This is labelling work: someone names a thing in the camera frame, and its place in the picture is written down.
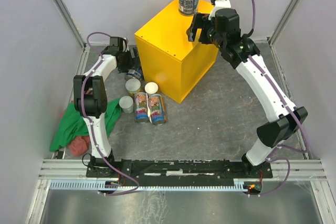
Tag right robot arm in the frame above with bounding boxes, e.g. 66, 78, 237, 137
186, 8, 308, 166

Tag white lid small can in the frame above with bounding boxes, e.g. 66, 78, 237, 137
144, 82, 159, 95

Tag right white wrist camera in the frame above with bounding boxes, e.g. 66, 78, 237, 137
208, 0, 232, 20

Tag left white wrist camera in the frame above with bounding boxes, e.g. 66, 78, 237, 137
122, 37, 129, 52

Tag white lid yellow can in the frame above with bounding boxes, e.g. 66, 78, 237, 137
125, 78, 142, 97

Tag red cloth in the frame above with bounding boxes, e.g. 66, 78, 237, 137
60, 95, 96, 157

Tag grey slotted cable duct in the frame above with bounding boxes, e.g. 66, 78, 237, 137
49, 179, 249, 190

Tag cartoon label can right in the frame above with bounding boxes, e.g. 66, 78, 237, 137
149, 93, 166, 125

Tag dark blue soup can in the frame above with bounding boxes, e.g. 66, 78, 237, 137
124, 67, 144, 81

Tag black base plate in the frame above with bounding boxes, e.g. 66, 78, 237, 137
86, 158, 274, 187

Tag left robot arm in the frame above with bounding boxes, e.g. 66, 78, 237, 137
73, 36, 140, 166

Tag yellow box counter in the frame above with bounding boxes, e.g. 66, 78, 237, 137
134, 0, 218, 103

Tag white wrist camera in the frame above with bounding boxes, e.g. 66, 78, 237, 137
208, 0, 232, 20
122, 37, 129, 52

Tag cartoon label can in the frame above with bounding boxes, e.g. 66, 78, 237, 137
133, 92, 149, 123
149, 93, 166, 125

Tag cartoon label can left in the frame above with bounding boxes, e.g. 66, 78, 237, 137
133, 92, 149, 123

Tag green cloth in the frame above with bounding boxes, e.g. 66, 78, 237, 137
49, 99, 121, 156

